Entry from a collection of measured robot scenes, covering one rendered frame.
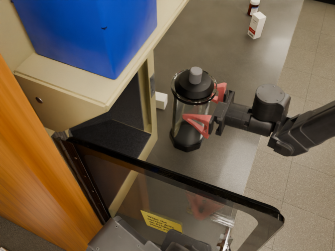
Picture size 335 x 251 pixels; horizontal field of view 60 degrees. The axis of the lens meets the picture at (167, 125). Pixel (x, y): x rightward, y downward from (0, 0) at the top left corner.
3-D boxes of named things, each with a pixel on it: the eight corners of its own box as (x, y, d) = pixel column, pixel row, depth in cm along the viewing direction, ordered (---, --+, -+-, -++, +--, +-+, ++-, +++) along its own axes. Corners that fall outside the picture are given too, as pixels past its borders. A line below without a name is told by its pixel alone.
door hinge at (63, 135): (101, 225, 72) (49, 137, 40) (106, 216, 73) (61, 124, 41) (106, 228, 71) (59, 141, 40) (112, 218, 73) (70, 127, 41)
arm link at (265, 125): (270, 143, 67) (275, 125, 71) (277, 124, 62) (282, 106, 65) (241, 134, 70) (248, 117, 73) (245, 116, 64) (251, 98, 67)
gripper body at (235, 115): (214, 117, 66) (247, 127, 63) (228, 87, 71) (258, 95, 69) (213, 134, 71) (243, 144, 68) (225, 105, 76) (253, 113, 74)
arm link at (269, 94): (289, 159, 63) (304, 133, 67) (305, 127, 54) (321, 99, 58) (240, 135, 68) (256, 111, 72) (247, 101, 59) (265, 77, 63)
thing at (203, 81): (167, 97, 68) (168, 77, 63) (183, 72, 73) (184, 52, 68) (205, 110, 66) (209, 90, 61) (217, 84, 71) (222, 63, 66)
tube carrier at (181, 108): (162, 143, 83) (163, 92, 66) (177, 116, 89) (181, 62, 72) (197, 157, 81) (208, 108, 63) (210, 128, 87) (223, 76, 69)
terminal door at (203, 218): (109, 224, 72) (63, 133, 40) (229, 275, 66) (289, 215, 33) (108, 227, 72) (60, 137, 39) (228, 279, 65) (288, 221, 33)
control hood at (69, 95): (42, 128, 38) (8, 72, 30) (151, 2, 55) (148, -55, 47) (119, 160, 35) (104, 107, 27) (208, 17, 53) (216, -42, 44)
